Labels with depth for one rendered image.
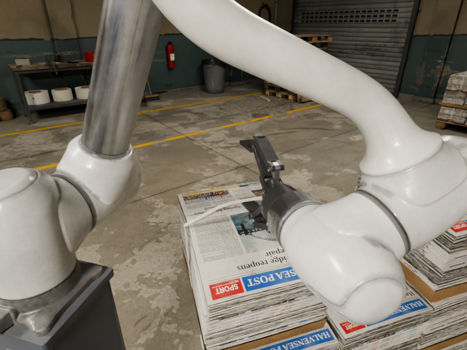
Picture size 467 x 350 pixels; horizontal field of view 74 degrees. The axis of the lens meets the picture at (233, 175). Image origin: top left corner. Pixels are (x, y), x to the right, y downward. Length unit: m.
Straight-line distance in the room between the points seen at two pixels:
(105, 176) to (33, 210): 0.16
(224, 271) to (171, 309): 1.42
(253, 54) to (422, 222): 0.28
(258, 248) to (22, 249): 0.43
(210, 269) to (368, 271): 0.34
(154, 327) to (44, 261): 1.34
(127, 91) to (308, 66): 0.37
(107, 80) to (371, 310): 0.54
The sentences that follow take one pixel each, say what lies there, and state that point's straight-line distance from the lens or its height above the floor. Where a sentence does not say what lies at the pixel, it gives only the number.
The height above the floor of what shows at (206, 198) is 1.10.
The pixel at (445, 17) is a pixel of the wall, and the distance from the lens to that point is 7.74.
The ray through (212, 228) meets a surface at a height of 1.11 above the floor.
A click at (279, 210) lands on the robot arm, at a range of 0.47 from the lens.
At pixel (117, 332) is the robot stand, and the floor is 0.80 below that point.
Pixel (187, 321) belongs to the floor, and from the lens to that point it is 1.95.
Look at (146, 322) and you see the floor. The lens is 1.99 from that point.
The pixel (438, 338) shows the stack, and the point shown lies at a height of 0.66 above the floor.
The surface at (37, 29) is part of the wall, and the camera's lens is 6.93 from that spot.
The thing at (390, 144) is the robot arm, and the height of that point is 1.39.
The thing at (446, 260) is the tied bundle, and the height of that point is 0.98.
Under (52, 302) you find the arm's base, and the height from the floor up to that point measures 1.03.
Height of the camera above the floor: 1.52
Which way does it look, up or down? 26 degrees down
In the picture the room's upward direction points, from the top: straight up
